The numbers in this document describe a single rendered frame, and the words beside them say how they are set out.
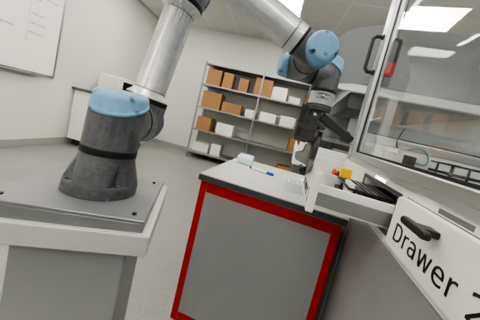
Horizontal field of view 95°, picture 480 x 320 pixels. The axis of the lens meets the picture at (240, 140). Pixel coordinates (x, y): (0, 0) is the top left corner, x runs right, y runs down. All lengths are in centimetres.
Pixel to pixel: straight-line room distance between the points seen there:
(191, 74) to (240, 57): 119
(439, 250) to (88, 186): 62
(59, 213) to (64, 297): 19
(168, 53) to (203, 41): 482
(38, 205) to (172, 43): 46
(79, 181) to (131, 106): 18
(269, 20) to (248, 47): 466
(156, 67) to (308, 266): 85
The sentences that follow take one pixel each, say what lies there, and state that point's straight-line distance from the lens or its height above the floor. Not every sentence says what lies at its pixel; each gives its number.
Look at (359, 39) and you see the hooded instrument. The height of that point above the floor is 167.
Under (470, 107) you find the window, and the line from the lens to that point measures 58.
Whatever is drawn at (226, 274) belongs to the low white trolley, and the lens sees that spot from 106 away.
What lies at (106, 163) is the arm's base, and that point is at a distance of 53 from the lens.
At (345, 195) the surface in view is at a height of 89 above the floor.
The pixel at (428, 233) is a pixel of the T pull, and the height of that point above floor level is 91.
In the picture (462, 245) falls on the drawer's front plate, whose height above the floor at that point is 91.
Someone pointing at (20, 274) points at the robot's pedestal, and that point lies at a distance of 62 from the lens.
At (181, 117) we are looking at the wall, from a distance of 533.
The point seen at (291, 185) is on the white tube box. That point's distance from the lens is 99.
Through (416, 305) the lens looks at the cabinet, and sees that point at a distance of 56.
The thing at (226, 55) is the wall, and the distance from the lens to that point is 525.
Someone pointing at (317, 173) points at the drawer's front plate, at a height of 92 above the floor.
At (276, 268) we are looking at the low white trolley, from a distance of 99.
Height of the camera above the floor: 101
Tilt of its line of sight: 5 degrees down
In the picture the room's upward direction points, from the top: 14 degrees clockwise
